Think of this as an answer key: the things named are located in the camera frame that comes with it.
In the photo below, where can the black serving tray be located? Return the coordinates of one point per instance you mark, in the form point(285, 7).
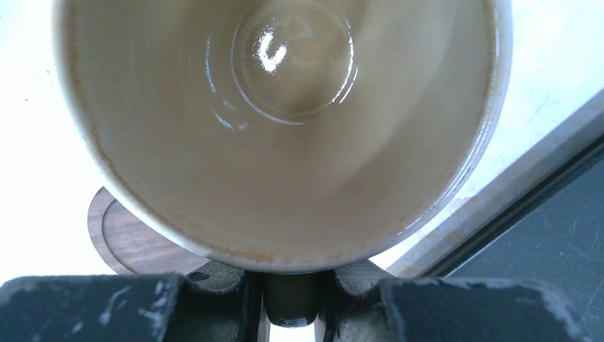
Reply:
point(554, 233)

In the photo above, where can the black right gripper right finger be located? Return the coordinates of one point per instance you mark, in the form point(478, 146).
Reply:
point(362, 302)

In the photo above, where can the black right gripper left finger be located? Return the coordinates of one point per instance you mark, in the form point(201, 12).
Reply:
point(215, 302)

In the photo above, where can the beige ceramic mug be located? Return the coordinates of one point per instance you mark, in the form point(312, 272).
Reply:
point(285, 137)

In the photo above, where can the dark walnut wood coaster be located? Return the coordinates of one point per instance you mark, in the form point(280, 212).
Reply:
point(128, 246)

